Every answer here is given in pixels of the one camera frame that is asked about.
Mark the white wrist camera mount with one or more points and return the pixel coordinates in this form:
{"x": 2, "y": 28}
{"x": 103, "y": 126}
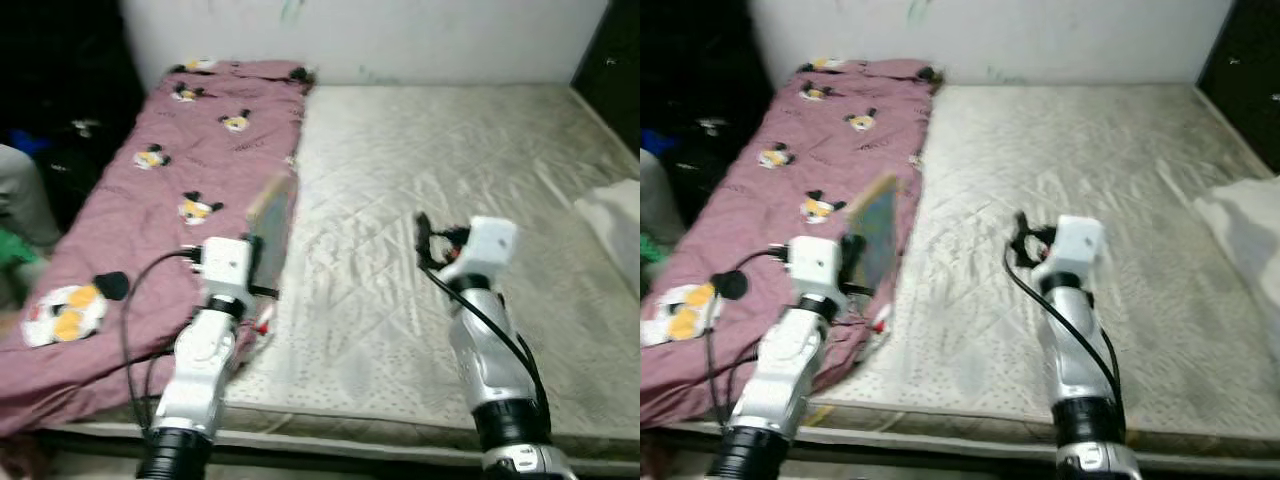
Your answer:
{"x": 226, "y": 265}
{"x": 815, "y": 265}
{"x": 485, "y": 245}
{"x": 1070, "y": 243}

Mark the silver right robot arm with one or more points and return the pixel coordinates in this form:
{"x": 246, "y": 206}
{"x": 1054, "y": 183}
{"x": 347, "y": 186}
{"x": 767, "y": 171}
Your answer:
{"x": 1085, "y": 370}
{"x": 495, "y": 370}

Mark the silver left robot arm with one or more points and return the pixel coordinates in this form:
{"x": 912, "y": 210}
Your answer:
{"x": 790, "y": 370}
{"x": 200, "y": 370}

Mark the quilted beige mattress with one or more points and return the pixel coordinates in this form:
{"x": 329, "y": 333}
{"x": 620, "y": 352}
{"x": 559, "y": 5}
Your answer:
{"x": 420, "y": 200}
{"x": 1040, "y": 200}

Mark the person's grey trouser leg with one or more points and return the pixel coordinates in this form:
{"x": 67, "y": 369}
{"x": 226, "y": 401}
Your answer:
{"x": 22, "y": 195}
{"x": 655, "y": 195}

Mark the blue cloth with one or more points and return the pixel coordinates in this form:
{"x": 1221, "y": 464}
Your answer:
{"x": 655, "y": 142}
{"x": 25, "y": 142}

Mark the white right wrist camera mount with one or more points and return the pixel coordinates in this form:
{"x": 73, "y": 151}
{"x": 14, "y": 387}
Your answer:
{"x": 1070, "y": 243}
{"x": 485, "y": 245}

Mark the white pillow with green print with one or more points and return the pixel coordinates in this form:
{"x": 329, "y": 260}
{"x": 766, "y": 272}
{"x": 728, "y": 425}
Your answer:
{"x": 1245, "y": 235}
{"x": 612, "y": 235}

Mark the black bag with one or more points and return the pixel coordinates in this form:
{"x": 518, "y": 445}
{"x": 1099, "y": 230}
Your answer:
{"x": 700, "y": 170}
{"x": 70, "y": 170}

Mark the blue yellow children's book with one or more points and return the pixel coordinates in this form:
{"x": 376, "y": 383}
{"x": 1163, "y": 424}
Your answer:
{"x": 878, "y": 225}
{"x": 275, "y": 215}

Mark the purple cartoon print blanket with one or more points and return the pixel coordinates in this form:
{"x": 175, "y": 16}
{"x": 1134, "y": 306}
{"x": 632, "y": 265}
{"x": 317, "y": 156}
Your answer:
{"x": 130, "y": 220}
{"x": 760, "y": 220}

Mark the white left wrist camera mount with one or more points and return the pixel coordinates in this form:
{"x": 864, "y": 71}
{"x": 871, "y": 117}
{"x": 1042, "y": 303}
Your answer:
{"x": 815, "y": 265}
{"x": 226, "y": 265}

